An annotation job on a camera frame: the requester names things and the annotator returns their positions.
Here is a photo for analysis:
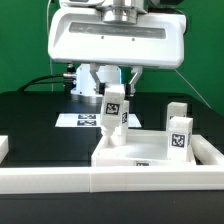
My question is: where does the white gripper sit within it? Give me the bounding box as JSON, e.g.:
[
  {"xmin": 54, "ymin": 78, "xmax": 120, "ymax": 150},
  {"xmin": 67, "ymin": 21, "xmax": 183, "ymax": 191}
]
[{"xmin": 48, "ymin": 7, "xmax": 186, "ymax": 96}]

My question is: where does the white square table top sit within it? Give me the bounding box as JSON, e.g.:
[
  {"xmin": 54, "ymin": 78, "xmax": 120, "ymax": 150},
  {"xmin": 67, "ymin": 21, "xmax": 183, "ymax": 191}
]
[{"xmin": 91, "ymin": 129, "xmax": 196, "ymax": 167}]

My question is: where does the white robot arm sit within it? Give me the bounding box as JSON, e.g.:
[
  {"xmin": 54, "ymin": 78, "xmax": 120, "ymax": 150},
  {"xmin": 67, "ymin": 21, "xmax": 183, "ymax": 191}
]
[{"xmin": 48, "ymin": 0, "xmax": 187, "ymax": 88}]

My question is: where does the white sheet with fiducial markers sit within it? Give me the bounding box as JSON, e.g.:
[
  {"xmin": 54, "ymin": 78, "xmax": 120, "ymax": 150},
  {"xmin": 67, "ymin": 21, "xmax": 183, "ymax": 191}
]
[{"xmin": 55, "ymin": 113, "xmax": 142, "ymax": 129}]

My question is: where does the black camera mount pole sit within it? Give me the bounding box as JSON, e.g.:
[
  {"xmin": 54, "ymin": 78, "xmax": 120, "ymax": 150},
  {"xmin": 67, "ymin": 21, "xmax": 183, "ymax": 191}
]
[{"xmin": 67, "ymin": 63, "xmax": 76, "ymax": 78}]

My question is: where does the black cable bundle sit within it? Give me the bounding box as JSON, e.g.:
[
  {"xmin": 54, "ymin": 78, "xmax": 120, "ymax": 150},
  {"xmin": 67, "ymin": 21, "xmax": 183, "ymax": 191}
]
[{"xmin": 16, "ymin": 73, "xmax": 77, "ymax": 92}]

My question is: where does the white thin cable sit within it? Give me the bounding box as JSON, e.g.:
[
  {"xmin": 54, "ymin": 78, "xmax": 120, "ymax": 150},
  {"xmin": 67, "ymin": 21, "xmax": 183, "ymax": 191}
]
[{"xmin": 46, "ymin": 0, "xmax": 56, "ymax": 92}]

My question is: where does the white workspace frame wall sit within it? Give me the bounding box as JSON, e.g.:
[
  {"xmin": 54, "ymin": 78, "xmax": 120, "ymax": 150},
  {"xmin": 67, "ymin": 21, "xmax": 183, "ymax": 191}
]
[{"xmin": 0, "ymin": 136, "xmax": 224, "ymax": 194}]

